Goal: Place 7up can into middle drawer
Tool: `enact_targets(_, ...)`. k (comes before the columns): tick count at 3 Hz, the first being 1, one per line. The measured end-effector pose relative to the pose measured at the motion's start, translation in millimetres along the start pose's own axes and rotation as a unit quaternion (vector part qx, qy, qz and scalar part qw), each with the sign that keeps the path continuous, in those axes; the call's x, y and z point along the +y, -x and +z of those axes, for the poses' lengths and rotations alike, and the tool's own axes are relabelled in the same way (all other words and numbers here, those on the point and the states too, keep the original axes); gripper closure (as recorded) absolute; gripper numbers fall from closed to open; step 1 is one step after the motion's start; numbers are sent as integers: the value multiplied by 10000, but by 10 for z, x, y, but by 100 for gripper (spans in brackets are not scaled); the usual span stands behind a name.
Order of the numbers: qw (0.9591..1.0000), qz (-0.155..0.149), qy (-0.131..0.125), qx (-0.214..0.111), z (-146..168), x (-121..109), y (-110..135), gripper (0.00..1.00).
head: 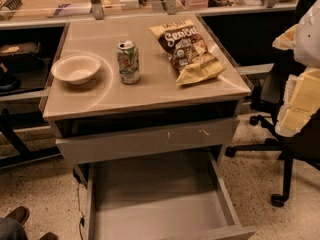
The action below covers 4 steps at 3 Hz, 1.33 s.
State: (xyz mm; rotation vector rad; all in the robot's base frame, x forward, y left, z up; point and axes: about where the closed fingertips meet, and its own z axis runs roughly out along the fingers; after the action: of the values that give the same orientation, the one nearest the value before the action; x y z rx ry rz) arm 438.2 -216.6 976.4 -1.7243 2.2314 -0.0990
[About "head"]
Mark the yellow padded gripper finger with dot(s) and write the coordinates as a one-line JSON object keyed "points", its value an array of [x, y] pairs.
{"points": [[301, 100], [286, 40]]}

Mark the green 7up soda can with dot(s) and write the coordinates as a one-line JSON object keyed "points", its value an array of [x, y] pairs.
{"points": [[128, 61]]}

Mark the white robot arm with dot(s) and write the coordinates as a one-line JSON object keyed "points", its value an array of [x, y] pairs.
{"points": [[307, 39]]}

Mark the grey top drawer front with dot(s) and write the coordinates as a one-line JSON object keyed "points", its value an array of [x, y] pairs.
{"points": [[146, 141]]}

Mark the open grey middle drawer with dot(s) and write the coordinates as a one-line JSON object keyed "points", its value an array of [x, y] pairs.
{"points": [[168, 196]]}

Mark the grey drawer cabinet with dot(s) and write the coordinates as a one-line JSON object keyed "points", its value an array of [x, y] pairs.
{"points": [[106, 105]]}

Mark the black office chair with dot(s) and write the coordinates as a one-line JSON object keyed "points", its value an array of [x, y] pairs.
{"points": [[303, 146]]}

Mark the brown yellow chip bag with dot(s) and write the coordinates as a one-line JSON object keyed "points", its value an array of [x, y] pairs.
{"points": [[187, 52]]}

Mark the white paper bowl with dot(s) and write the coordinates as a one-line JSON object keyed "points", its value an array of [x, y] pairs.
{"points": [[76, 69]]}

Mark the purple white paper sheet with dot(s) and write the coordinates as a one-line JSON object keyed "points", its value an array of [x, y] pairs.
{"points": [[65, 10]]}

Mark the black coiled tool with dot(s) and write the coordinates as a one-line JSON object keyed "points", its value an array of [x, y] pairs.
{"points": [[8, 9]]}

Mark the brown shoe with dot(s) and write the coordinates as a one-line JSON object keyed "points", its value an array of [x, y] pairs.
{"points": [[19, 214], [49, 236]]}

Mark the black table leg frame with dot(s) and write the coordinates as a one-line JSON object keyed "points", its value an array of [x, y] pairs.
{"points": [[24, 154]]}

